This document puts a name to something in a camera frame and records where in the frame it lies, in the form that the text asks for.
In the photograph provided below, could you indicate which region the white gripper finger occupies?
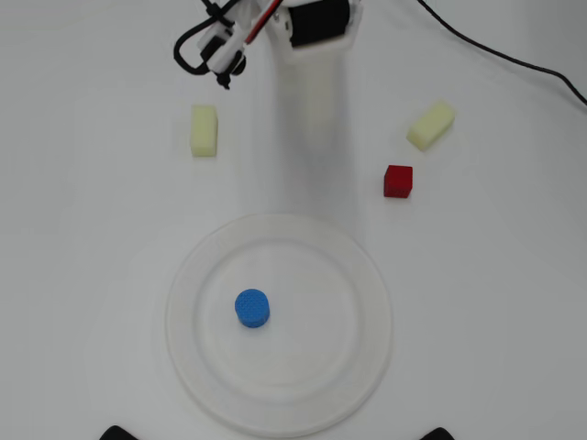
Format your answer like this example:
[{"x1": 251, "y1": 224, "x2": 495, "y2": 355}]
[
  {"x1": 309, "y1": 48, "x2": 352, "y2": 210},
  {"x1": 270, "y1": 49, "x2": 314, "y2": 212}
]

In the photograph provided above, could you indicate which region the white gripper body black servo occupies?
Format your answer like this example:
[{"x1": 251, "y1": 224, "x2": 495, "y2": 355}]
[{"x1": 270, "y1": 0, "x2": 364, "y2": 61}]

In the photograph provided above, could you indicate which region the blue ribbed cylinder block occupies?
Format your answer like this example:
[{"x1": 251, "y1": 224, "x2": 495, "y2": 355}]
[{"x1": 234, "y1": 288, "x2": 271, "y2": 330}]

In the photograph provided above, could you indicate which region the red cube block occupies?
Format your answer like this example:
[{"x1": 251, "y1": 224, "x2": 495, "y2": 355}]
[{"x1": 382, "y1": 164, "x2": 414, "y2": 200}]

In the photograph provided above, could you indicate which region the pale yellow foam block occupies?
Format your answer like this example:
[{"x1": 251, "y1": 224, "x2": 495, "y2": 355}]
[
  {"x1": 405, "y1": 99, "x2": 457, "y2": 151},
  {"x1": 190, "y1": 104, "x2": 218, "y2": 159}
]

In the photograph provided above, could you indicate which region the white round plate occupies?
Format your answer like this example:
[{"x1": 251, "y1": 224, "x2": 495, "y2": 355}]
[{"x1": 164, "y1": 213, "x2": 393, "y2": 439}]

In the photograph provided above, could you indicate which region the black stand foot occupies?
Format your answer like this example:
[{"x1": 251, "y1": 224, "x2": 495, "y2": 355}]
[
  {"x1": 98, "y1": 424, "x2": 139, "y2": 440},
  {"x1": 419, "y1": 426, "x2": 464, "y2": 440}
]

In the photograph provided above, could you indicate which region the red servo wire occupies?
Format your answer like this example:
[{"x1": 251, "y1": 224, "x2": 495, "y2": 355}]
[{"x1": 245, "y1": 0, "x2": 283, "y2": 46}]

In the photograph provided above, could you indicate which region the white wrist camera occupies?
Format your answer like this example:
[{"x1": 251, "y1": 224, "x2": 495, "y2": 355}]
[{"x1": 196, "y1": 25, "x2": 249, "y2": 89}]

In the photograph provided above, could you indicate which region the black camera cable loop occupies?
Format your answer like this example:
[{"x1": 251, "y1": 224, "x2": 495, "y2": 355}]
[{"x1": 172, "y1": 0, "x2": 230, "y2": 91}]

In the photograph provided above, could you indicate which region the black power cable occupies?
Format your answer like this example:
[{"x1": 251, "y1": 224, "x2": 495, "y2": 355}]
[{"x1": 415, "y1": 0, "x2": 587, "y2": 105}]

